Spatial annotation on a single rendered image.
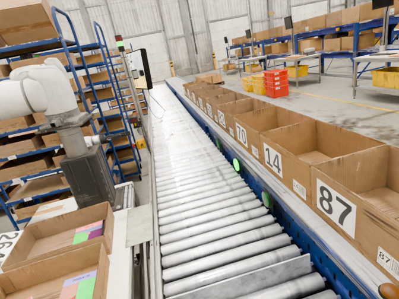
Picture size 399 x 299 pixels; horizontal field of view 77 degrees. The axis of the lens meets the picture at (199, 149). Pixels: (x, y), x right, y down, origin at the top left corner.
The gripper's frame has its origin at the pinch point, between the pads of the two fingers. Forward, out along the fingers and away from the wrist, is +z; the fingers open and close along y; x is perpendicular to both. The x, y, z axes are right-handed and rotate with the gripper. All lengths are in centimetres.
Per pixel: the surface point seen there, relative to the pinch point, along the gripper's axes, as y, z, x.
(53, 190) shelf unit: 19, -79, 40
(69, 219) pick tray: -88, -25, 14
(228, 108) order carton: -19, 82, -6
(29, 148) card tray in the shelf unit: 21, -83, -2
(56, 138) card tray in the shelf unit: 22, -60, -5
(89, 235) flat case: -101, -13, 17
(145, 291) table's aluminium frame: -109, 3, 51
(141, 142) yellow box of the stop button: -3.5, 9.9, 9.1
